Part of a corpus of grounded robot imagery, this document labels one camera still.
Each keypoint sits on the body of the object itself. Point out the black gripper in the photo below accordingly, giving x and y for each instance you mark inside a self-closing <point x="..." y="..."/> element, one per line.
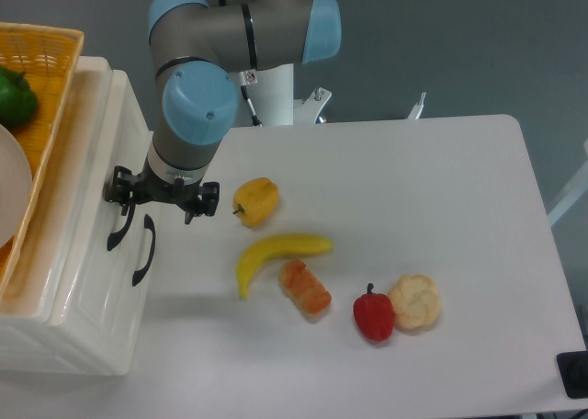
<point x="125" y="189"/>

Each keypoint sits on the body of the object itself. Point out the yellow wicker basket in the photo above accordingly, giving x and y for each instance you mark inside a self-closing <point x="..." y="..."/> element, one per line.
<point x="48" y="56"/>

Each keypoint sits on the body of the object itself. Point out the beige toy bread roll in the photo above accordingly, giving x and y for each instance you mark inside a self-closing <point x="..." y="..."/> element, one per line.
<point x="415" y="301"/>

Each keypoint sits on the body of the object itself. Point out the orange toy croissant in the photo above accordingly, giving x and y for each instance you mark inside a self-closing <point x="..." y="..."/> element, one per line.
<point x="305" y="290"/>

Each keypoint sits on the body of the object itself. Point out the yellow toy bell pepper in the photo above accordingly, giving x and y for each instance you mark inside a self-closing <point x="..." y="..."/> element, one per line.
<point x="255" y="200"/>

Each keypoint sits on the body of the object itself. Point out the black device at edge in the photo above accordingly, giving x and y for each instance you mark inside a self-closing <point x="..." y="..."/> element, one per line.
<point x="573" y="372"/>

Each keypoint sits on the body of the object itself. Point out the white plate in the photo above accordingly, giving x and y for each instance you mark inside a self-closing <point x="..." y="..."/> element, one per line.
<point x="16" y="184"/>

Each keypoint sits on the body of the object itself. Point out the white drawer cabinet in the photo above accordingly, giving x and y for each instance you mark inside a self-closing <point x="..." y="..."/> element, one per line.
<point x="28" y="342"/>

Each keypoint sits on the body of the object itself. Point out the green toy bell pepper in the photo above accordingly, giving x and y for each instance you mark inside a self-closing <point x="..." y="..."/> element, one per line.
<point x="19" y="104"/>

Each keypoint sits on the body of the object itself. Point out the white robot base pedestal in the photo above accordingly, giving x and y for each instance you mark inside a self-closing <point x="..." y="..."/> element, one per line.
<point x="267" y="99"/>

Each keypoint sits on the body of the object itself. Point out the red toy bell pepper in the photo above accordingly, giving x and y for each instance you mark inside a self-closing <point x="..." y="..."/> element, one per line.
<point x="374" y="315"/>

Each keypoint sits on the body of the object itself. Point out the white metal frame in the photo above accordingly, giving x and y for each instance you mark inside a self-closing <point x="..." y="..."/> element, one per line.
<point x="568" y="196"/>

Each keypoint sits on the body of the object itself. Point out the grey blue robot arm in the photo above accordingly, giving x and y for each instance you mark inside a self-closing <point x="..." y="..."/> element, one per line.
<point x="197" y="47"/>

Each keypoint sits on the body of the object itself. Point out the yellow toy banana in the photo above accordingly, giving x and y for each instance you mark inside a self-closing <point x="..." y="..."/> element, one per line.
<point x="275" y="247"/>

